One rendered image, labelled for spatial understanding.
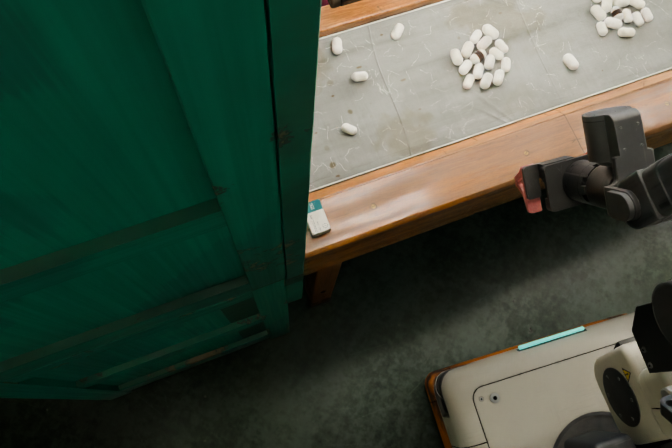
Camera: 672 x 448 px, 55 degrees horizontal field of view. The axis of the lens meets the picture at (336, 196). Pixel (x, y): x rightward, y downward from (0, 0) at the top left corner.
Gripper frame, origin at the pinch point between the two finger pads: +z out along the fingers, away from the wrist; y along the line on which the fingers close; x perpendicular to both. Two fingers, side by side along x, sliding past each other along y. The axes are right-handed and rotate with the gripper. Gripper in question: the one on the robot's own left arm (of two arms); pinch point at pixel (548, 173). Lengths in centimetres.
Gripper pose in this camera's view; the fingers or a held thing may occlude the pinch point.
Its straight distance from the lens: 101.9
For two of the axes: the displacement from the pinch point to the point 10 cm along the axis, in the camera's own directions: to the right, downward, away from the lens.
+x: 2.2, 9.6, 1.8
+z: -1.8, -1.4, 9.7
